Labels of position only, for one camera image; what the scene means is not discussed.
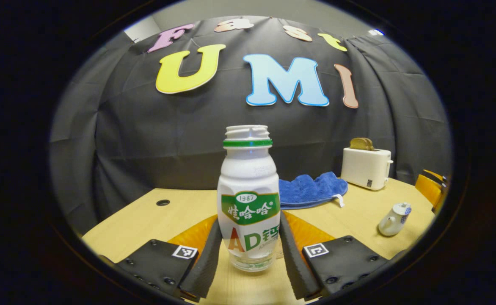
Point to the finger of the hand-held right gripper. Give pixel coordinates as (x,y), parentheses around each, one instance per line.
(428,188)

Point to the blue towel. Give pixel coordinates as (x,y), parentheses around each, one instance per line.
(311,190)

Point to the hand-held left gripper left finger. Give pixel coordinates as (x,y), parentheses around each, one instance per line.
(208,262)

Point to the black backdrop cloth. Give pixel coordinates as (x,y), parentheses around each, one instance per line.
(146,140)

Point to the white toaster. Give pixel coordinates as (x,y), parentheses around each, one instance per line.
(364,167)

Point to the white blue teacup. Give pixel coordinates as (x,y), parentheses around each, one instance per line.
(389,226)

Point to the white plastic water bottle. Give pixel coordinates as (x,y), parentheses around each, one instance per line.
(248,178)

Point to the brown bread slice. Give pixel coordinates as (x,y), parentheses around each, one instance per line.
(361,144)

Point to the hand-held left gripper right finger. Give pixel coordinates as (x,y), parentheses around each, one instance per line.
(292,267)

